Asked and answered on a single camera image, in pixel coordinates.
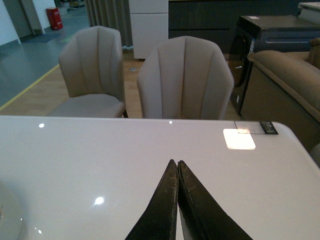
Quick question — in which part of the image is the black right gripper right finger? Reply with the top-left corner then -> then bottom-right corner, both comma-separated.
177,160 -> 251,240

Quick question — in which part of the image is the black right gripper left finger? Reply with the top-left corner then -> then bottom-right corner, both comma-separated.
126,159 -> 179,240

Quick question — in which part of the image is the label sticker on table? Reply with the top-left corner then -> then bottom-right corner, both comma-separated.
234,120 -> 278,135

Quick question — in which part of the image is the beige chair centre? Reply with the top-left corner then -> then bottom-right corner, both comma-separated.
137,36 -> 234,120

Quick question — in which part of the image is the beige chair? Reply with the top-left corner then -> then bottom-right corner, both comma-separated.
137,36 -> 234,120
49,25 -> 128,118

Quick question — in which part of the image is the brown sofa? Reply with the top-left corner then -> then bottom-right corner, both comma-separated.
241,38 -> 320,151

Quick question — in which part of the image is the beige chair left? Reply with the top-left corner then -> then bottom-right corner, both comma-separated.
49,25 -> 128,118

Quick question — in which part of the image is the black washing machine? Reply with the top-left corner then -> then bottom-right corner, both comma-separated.
228,15 -> 320,115

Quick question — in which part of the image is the dark kitchen counter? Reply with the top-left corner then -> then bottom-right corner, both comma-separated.
168,0 -> 320,61

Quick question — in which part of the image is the white cabinet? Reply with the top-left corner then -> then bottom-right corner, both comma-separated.
129,0 -> 169,60

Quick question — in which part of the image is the grey curtain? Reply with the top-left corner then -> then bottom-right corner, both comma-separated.
84,0 -> 133,47

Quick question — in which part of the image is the white table far right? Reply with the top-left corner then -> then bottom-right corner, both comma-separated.
297,2 -> 320,25

